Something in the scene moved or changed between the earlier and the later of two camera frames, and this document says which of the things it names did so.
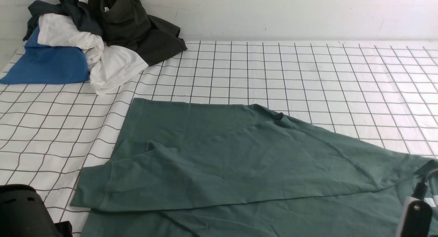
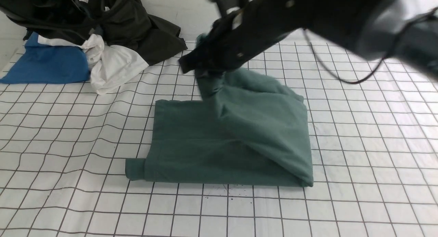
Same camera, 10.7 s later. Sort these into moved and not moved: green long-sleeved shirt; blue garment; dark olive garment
Moved: green long-sleeved shirt
Not moved: dark olive garment; blue garment
